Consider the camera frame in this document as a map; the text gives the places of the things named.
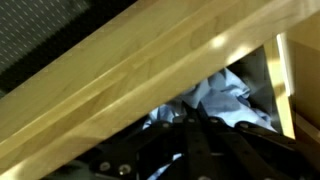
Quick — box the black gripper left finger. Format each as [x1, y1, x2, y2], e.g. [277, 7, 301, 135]
[89, 106, 214, 180]

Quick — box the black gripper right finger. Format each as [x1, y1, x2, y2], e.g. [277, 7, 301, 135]
[197, 104, 320, 180]

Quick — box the light blue shirt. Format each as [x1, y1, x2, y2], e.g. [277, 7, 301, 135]
[149, 69, 271, 180]

